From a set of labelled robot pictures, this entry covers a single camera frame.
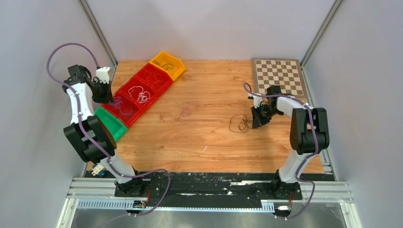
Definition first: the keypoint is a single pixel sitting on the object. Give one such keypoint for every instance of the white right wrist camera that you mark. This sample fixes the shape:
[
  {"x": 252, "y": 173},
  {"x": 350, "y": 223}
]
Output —
[{"x": 257, "y": 101}]

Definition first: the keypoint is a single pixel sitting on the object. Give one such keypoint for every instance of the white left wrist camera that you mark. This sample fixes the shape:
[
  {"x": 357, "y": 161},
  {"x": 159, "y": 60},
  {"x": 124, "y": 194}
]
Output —
[{"x": 102, "y": 75}]

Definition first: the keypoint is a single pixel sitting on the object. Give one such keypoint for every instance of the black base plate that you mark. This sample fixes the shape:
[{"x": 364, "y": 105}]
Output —
[{"x": 232, "y": 202}]

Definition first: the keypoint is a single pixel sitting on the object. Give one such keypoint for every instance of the yellow plastic bin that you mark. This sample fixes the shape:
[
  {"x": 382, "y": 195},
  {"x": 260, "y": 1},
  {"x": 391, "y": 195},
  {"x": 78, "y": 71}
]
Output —
[{"x": 172, "y": 65}]

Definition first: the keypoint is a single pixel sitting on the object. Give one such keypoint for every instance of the red plastic bin far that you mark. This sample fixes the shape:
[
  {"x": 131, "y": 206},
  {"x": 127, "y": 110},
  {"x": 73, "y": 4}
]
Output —
[{"x": 155, "y": 77}]

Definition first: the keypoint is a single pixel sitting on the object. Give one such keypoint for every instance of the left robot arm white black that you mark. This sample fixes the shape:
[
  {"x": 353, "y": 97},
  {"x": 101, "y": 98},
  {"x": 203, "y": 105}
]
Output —
[{"x": 87, "y": 134}]

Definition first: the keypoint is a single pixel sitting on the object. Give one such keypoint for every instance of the red plastic bin near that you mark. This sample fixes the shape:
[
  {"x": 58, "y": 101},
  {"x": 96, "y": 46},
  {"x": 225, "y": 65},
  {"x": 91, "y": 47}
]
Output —
[{"x": 125, "y": 110}]

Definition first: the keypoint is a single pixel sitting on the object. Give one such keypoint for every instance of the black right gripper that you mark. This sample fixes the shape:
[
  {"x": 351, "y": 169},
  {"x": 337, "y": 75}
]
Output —
[{"x": 257, "y": 121}]

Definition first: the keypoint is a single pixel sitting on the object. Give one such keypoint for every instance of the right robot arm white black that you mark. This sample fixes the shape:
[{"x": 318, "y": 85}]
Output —
[{"x": 309, "y": 132}]

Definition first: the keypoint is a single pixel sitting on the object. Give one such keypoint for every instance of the aluminium frame rail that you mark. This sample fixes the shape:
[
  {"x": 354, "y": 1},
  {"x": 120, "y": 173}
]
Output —
[{"x": 319, "y": 191}]

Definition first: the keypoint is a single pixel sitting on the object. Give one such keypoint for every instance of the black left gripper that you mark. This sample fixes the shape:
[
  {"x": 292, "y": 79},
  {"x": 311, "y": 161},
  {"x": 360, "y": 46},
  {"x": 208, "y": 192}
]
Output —
[{"x": 108, "y": 97}]

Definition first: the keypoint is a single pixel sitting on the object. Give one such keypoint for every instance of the green plastic bin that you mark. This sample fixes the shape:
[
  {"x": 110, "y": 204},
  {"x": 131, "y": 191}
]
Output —
[{"x": 112, "y": 123}]

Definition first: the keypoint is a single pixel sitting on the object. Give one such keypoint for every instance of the wooden chessboard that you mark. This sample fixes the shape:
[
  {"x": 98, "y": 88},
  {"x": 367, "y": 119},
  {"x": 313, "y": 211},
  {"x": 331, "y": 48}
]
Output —
[{"x": 282, "y": 72}]

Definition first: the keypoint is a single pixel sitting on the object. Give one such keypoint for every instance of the small white blue toy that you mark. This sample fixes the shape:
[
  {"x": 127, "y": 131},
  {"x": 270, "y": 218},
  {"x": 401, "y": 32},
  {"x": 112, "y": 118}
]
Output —
[{"x": 98, "y": 170}]

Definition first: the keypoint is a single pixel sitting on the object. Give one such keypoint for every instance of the red plastic bin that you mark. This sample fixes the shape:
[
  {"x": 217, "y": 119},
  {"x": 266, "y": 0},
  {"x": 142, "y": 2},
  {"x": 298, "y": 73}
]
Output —
[
  {"x": 139, "y": 92},
  {"x": 125, "y": 110},
  {"x": 155, "y": 77}
]

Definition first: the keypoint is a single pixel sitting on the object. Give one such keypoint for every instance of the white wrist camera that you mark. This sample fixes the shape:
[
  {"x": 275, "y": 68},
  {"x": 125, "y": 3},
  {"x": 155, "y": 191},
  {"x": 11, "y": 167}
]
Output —
[
  {"x": 257, "y": 101},
  {"x": 102, "y": 75}
]

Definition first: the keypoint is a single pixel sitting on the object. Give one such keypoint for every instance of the red plastic bin middle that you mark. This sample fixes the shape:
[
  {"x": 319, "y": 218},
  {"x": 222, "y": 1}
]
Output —
[{"x": 139, "y": 92}]

